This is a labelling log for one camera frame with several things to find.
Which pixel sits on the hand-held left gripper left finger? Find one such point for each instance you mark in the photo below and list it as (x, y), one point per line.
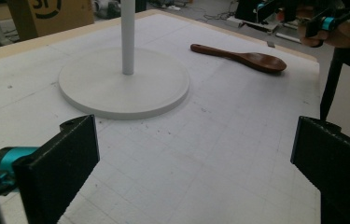
(58, 168)

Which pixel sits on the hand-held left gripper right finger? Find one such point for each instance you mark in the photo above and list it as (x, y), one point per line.
(337, 169)

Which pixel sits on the brown wooden spoon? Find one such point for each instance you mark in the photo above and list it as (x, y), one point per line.
(256, 61)

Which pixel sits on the black equipment with teal part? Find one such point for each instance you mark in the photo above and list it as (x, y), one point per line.
(266, 9)

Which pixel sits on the white stand with round base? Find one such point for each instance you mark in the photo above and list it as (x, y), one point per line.
(123, 90)

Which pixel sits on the white gridded mat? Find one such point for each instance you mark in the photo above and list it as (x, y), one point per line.
(194, 161)

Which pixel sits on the brown cardboard box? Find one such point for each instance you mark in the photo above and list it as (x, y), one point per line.
(54, 15)

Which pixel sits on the grey bundle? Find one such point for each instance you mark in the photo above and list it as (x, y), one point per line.
(107, 8)

